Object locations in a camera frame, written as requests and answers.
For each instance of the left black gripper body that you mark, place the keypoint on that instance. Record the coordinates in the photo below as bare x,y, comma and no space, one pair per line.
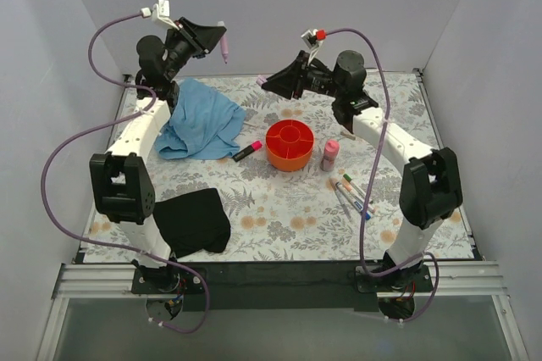
191,40

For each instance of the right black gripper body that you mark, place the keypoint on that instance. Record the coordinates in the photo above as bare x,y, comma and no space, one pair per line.
301,77

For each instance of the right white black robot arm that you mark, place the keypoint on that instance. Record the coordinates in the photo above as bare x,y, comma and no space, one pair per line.
430,181

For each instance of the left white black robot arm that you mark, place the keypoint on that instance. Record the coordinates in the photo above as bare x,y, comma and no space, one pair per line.
122,188

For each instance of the pink black highlighter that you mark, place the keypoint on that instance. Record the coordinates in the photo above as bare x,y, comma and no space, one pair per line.
247,151

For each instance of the orange round organizer container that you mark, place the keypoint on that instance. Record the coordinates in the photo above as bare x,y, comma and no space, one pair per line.
289,144

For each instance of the blue cloth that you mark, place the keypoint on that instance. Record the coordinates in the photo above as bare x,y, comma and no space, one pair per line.
203,125

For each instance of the small brown eraser piece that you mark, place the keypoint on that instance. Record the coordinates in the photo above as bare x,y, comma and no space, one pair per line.
348,135

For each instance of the pink glue bottle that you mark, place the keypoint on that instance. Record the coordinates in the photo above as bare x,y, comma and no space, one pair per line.
330,153

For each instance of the grey thin pen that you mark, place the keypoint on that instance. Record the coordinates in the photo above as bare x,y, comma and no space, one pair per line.
340,198

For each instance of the orange cap marker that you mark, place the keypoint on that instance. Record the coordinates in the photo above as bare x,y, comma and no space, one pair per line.
356,196

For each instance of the blue cap marker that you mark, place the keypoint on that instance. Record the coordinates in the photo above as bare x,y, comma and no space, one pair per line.
349,198

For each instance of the black cloth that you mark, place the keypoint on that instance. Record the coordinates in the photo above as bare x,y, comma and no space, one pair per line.
193,222

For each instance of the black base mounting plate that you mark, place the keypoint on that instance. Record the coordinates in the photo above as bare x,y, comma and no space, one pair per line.
275,285

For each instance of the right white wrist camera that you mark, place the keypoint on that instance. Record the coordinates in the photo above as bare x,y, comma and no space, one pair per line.
314,39

